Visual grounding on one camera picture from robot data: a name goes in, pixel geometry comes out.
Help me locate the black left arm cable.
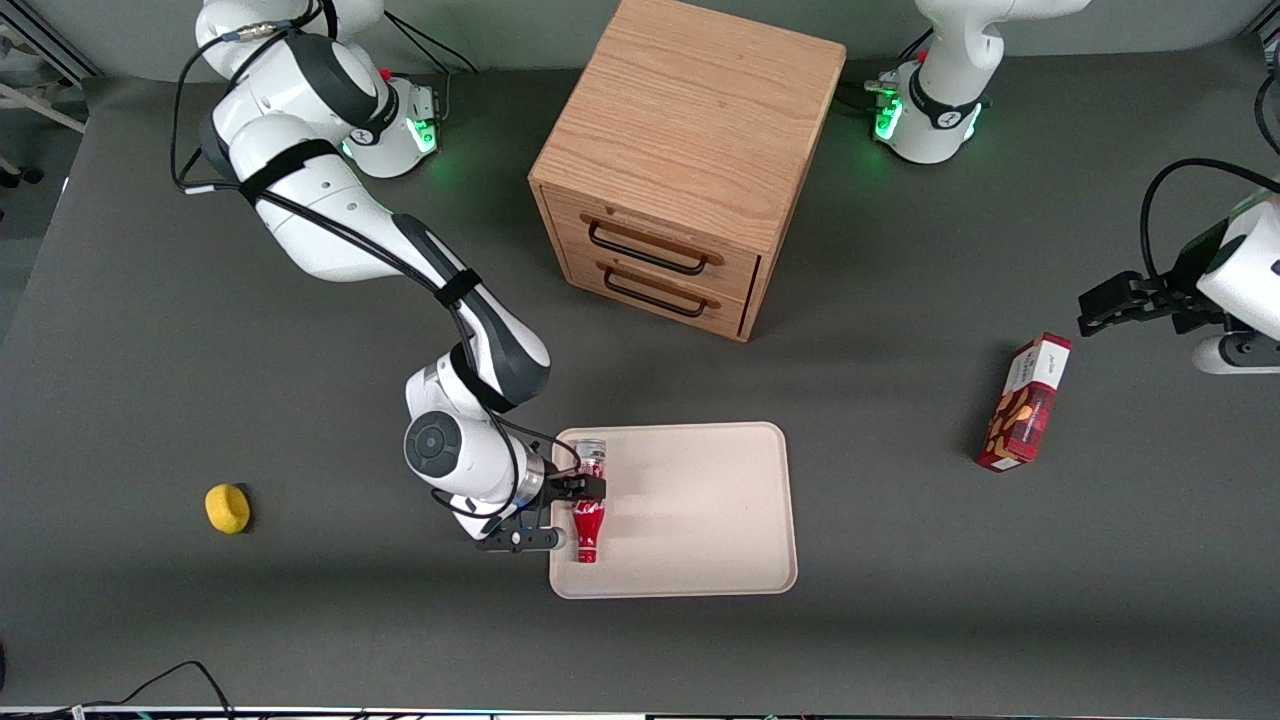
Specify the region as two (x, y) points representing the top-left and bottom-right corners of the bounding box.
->
(1140, 158), (1280, 293)

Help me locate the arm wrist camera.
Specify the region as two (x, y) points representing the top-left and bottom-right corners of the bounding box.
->
(1192, 334), (1280, 377)
(476, 525), (568, 554)

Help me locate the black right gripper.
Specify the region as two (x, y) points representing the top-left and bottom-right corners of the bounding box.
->
(505, 468), (608, 533)

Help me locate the black left base cable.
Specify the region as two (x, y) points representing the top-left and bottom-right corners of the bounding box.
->
(838, 28), (937, 113)

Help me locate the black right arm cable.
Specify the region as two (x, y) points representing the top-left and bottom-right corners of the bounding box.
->
(170, 0), (587, 523)

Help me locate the yellow lemon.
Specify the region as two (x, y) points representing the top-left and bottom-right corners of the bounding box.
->
(205, 484), (252, 535)

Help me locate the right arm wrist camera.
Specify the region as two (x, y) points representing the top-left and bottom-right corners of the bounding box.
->
(476, 525), (568, 554)

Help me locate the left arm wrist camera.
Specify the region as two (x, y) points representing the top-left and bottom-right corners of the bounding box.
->
(1192, 334), (1280, 377)

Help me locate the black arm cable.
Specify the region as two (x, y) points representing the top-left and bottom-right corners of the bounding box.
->
(1140, 158), (1280, 293)
(170, 0), (587, 523)

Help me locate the black right base cable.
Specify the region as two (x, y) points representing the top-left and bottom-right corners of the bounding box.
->
(380, 10), (480, 127)

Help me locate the aluminium frame rail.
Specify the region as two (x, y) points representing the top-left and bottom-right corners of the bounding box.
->
(1240, 0), (1280, 47)
(0, 0), (102, 83)

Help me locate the thin black table-edge cable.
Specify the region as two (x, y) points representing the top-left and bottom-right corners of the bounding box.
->
(0, 660), (237, 720)

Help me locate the black hanging cable loop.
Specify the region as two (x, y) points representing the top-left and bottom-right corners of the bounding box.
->
(1254, 72), (1280, 157)

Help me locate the white metal bar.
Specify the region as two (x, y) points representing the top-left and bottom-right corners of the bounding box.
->
(0, 80), (88, 136)

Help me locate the wide black drawer handle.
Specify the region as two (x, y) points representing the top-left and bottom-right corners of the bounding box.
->
(587, 221), (710, 277)

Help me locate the oak wooden drawer cabinet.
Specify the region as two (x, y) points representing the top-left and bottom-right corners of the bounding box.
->
(528, 0), (849, 344)

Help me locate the black base cable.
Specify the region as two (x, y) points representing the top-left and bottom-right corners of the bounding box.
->
(380, 10), (480, 127)
(838, 28), (937, 113)

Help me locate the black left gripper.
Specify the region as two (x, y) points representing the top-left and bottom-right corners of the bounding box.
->
(1077, 218), (1233, 338)

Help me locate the beige plastic tray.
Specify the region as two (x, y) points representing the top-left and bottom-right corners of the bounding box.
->
(549, 421), (799, 600)

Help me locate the red coke bottle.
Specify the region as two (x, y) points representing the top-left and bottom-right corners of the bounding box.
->
(570, 437), (609, 564)

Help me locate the red snack box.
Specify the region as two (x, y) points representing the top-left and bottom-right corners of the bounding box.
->
(976, 332), (1073, 473)

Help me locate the short black drawer handle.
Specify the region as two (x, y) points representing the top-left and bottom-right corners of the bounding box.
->
(602, 267), (708, 320)

